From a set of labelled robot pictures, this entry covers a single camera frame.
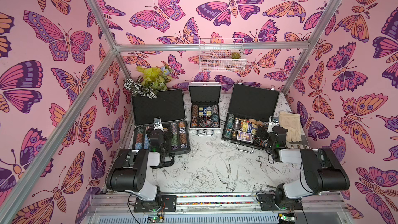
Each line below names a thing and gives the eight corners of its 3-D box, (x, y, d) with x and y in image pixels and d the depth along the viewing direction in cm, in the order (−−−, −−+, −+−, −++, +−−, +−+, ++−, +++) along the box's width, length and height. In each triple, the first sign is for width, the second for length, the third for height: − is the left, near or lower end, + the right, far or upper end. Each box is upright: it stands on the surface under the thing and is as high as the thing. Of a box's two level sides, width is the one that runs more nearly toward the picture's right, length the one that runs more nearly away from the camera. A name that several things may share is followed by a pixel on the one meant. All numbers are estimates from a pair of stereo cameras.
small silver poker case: (189, 136, 99) (186, 114, 82) (191, 105, 116) (189, 82, 98) (220, 136, 99) (224, 114, 81) (218, 105, 116) (220, 81, 98)
